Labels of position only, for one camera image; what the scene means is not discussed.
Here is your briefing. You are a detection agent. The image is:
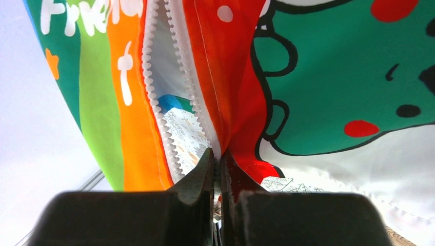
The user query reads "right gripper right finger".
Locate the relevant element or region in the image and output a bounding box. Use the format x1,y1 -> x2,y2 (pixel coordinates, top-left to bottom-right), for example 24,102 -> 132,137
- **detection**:
220,152 -> 391,245

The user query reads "rainbow kids jacket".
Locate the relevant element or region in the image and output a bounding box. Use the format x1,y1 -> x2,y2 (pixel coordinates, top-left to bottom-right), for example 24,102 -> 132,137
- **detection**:
23,0 -> 435,245

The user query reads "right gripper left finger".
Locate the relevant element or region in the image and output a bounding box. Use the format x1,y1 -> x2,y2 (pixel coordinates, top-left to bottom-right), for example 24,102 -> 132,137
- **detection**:
29,148 -> 215,245

